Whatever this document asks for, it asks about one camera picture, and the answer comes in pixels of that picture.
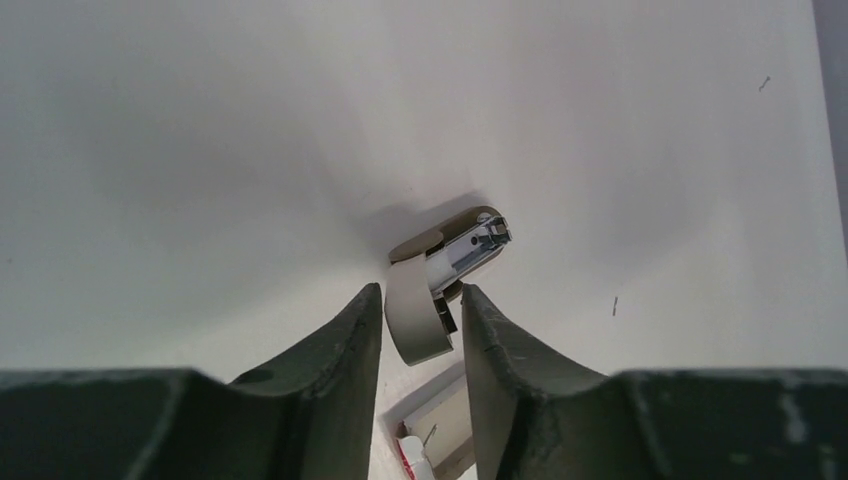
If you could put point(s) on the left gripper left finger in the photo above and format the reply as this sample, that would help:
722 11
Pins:
307 413

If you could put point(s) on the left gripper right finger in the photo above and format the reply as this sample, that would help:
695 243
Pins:
537 414

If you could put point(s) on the beige mini stapler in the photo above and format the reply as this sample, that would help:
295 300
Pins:
427 273

